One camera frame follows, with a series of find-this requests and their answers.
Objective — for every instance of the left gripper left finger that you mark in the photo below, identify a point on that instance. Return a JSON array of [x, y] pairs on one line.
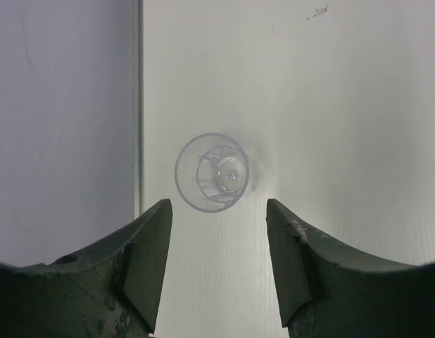
[[110, 288]]

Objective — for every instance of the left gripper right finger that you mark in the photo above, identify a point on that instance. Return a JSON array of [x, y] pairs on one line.
[[326, 288]]

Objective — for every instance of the clear plastic cup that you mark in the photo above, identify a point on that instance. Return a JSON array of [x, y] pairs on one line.
[[212, 172]]

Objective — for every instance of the left aluminium frame post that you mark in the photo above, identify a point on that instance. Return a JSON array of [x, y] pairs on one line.
[[138, 148]]

